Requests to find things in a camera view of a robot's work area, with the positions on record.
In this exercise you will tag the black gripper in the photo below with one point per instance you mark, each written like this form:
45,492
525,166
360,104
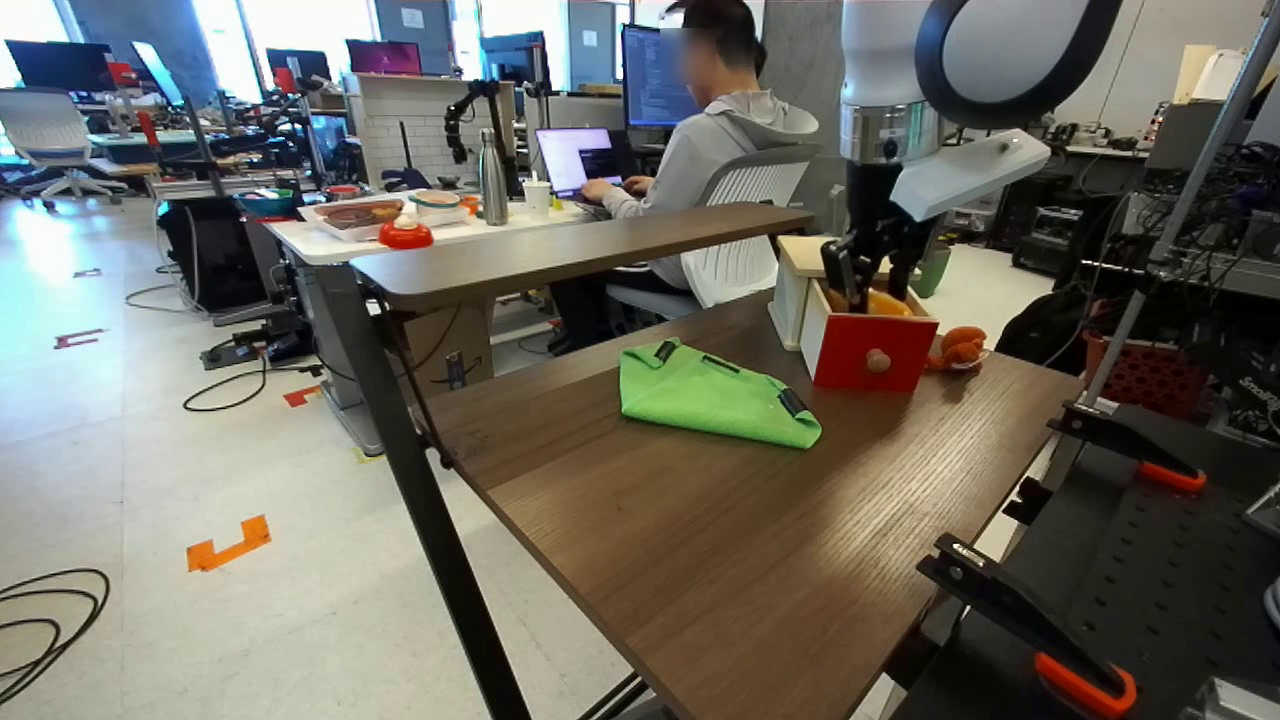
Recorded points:
881,232

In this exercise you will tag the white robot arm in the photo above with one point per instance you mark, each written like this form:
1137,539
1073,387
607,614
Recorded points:
936,104

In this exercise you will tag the orange toy drawer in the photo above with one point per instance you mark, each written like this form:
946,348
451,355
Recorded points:
862,348

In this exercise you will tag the small orange toy fruit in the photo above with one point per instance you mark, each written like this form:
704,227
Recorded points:
963,348

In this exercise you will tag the seated person grey hoodie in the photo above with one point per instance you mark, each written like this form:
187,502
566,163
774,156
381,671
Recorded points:
739,116

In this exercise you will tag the green cloth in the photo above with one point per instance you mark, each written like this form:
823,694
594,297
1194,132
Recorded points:
693,390

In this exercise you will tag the raised brown desk shelf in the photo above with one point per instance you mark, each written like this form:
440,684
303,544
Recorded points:
528,256

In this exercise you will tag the computer monitor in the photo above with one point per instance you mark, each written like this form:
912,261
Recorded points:
654,82

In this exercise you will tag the open laptop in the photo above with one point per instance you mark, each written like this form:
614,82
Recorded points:
575,156

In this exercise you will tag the metal water bottle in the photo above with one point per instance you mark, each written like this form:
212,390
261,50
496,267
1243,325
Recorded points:
493,181

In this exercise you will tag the black perforated breadboard plate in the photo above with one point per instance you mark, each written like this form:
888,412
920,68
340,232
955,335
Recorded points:
1178,588

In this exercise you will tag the orange tape roll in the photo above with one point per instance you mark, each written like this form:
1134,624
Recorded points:
405,239

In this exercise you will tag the orange-handled clamp, right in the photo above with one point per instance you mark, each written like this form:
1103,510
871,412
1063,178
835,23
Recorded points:
1063,657

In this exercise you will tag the orange-handled clamp, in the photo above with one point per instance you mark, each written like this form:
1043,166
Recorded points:
1063,657
1151,456

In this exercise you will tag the orange-handled clamp, left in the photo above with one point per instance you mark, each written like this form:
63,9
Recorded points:
1151,456

